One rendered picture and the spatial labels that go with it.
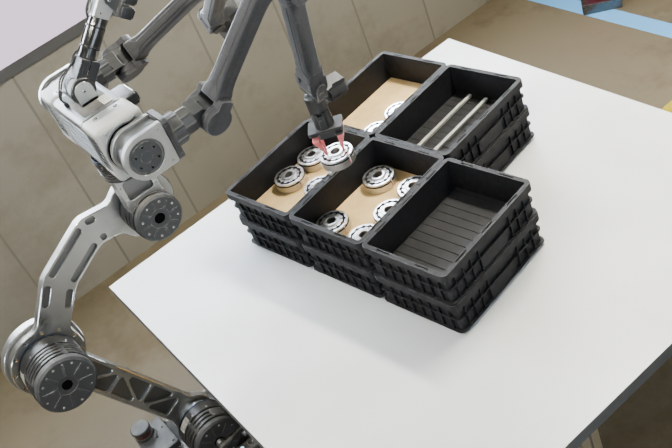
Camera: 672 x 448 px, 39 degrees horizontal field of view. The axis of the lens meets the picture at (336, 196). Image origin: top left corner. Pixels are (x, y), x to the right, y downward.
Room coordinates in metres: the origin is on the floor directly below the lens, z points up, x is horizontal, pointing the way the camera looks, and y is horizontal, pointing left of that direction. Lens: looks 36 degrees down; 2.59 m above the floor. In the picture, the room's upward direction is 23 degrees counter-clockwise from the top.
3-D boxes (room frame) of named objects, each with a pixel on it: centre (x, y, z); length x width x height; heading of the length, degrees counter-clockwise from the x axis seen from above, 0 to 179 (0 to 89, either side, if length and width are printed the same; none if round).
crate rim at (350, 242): (2.25, -0.09, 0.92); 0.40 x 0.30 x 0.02; 123
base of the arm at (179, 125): (2.08, 0.29, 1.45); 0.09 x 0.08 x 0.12; 23
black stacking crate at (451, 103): (2.46, -0.43, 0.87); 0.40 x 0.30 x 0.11; 123
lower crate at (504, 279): (1.99, -0.25, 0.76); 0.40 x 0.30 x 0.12; 123
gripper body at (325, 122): (2.31, -0.05, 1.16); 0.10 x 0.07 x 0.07; 77
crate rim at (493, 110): (2.46, -0.43, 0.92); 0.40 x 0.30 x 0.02; 123
